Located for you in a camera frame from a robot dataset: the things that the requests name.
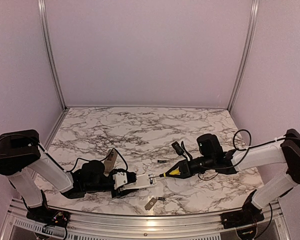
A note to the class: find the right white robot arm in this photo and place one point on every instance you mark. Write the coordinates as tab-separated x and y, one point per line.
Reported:
282	155

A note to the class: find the front aluminium table rail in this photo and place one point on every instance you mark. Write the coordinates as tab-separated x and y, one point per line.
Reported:
101	226

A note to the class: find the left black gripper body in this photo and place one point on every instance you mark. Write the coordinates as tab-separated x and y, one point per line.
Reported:
91	188

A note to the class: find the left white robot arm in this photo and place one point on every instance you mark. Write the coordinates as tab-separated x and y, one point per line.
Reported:
21	151

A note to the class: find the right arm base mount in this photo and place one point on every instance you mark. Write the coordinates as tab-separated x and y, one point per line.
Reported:
249	214

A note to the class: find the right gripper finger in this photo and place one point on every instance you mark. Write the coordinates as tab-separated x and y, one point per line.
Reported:
176	175
181	165

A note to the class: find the yellow handle screwdriver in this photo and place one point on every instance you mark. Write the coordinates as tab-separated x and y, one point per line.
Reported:
173	171

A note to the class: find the left aluminium frame post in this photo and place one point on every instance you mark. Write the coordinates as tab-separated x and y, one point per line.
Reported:
50	55

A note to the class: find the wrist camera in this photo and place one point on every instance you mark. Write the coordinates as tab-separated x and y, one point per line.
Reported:
123	178
180	150

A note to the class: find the grey battery compartment cover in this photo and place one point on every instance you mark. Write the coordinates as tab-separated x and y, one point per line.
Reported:
150	203

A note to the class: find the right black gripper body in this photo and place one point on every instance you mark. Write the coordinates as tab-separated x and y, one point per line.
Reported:
208	161

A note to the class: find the right aluminium frame post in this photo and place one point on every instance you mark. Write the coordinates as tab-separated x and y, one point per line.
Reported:
251	29

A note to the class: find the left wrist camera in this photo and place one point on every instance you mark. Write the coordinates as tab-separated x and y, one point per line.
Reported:
123	178

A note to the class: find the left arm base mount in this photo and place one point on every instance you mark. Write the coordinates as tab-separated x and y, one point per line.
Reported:
48	216

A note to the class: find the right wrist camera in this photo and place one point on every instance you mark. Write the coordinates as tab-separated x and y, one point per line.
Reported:
180	150

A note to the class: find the aluminium frame post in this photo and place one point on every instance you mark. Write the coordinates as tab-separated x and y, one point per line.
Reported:
50	55
251	29

